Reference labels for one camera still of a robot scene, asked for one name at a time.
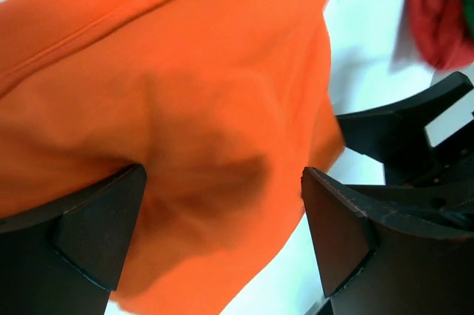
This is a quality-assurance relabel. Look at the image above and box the red folded t-shirt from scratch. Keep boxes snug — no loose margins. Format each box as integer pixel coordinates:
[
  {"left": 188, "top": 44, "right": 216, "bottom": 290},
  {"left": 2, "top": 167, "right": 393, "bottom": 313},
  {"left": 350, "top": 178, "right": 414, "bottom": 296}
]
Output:
[{"left": 406, "top": 0, "right": 473, "bottom": 70}]

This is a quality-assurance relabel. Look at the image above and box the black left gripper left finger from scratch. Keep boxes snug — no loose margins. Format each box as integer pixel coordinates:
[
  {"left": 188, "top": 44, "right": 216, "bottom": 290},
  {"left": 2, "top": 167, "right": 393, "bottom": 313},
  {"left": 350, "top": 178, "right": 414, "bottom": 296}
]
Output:
[{"left": 1, "top": 165, "right": 147, "bottom": 315}]

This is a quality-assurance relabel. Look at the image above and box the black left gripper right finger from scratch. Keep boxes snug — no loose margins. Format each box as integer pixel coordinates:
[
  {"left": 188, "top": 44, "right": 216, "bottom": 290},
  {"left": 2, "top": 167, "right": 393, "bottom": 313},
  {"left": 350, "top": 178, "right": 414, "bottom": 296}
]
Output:
[{"left": 301, "top": 168, "right": 473, "bottom": 314}]

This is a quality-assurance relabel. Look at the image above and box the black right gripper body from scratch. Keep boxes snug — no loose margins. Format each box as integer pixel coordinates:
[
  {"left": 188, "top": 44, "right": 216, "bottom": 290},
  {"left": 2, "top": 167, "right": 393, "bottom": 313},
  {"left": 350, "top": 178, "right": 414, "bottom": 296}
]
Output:
[{"left": 384, "top": 114, "right": 473, "bottom": 187}]

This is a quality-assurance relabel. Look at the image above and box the orange t-shirt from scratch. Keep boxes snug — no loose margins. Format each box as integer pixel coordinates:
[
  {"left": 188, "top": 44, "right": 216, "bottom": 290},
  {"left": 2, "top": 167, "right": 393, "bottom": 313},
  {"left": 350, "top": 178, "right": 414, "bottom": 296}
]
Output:
[{"left": 1, "top": 0, "right": 344, "bottom": 314}]

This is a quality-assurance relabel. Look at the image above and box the green folded t-shirt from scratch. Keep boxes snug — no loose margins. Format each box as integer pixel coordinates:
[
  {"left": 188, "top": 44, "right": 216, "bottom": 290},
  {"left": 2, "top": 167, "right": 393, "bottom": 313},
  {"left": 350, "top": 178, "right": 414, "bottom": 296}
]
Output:
[{"left": 461, "top": 0, "right": 473, "bottom": 36}]

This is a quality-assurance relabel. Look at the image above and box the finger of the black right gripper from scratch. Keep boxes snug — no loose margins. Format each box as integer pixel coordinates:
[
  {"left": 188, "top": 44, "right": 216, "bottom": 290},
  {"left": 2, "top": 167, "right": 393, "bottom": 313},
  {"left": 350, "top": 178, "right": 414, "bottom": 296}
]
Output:
[
  {"left": 349, "top": 179, "right": 473, "bottom": 230},
  {"left": 337, "top": 72, "right": 473, "bottom": 162}
]

